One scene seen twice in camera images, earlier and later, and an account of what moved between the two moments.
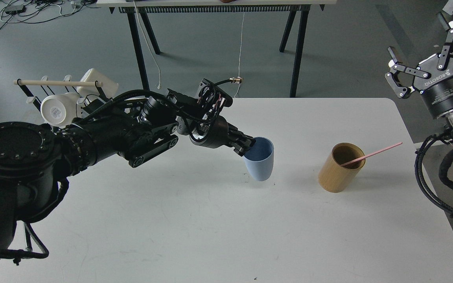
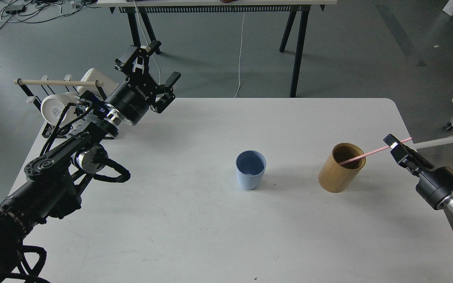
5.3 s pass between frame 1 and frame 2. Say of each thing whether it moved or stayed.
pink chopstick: moved
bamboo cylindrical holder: stayed
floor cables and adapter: stayed
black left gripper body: moved
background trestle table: stayed
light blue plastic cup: moved
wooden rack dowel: stayed
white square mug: stayed
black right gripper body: moved
